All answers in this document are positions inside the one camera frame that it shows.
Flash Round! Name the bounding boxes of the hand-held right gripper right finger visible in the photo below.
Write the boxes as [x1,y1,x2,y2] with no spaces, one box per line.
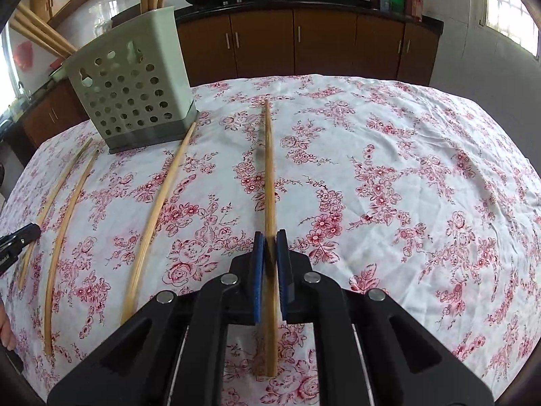
[277,228,495,406]

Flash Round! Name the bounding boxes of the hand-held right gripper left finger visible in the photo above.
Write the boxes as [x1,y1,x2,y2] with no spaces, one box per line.
[47,230,267,406]

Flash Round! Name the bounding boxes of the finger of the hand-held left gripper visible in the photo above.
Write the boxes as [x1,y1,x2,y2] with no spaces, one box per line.
[0,225,42,251]

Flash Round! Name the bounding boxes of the green perforated utensil holder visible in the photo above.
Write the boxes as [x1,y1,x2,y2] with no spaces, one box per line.
[63,5,199,155]

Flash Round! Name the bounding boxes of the person's left hand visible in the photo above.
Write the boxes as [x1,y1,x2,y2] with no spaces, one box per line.
[0,302,15,349]

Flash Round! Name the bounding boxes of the pink floral tablecloth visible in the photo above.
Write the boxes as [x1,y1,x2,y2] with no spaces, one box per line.
[0,74,541,406]

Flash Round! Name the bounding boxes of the red plastic bag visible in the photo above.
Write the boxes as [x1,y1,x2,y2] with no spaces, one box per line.
[12,41,34,68]

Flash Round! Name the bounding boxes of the wooden base cabinets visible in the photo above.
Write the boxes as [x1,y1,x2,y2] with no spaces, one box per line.
[21,6,442,146]

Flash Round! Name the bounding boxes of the black kitchen countertop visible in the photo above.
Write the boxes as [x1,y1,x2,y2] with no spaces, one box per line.
[0,0,444,128]

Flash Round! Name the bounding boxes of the sliding window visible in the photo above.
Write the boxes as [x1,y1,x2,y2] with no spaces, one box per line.
[482,0,541,59]

